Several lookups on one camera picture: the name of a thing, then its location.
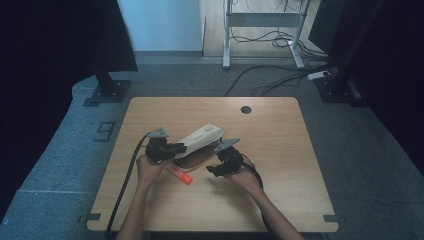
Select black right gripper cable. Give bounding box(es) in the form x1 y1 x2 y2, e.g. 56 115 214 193
240 152 265 190

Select white metal desk frame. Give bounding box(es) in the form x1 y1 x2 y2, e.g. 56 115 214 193
222 0 312 70

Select black stand with base plate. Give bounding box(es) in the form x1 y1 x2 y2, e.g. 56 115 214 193
82 49 132 108
314 0 384 108

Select tangled black cables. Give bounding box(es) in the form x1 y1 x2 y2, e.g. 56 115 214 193
229 28 329 63

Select black curtain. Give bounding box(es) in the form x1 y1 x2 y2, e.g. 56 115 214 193
308 0 424 174
0 0 139 223

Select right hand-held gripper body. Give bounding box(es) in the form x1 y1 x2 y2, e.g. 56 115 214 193
214 138 244 175

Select white power strip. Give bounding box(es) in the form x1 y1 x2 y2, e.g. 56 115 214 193
306 70 331 81

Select cream pencil case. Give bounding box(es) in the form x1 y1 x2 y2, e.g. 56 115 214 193
171 123 225 174

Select person's left hand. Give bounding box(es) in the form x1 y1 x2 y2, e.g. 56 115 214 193
135 154 170 192

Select person's right hand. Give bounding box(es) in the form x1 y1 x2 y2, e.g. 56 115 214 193
225 165 265 197

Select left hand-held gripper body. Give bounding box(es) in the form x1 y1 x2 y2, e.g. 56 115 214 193
145 127 175 165

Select black floor cable bundle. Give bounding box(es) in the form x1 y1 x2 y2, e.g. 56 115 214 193
252 63 338 97

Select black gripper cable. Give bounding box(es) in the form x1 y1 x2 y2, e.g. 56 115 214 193
240 152 265 190
104 132 153 240

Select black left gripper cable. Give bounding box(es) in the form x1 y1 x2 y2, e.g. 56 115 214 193
104 132 153 240

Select orange highlighter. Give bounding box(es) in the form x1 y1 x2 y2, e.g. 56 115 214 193
165 162 194 186

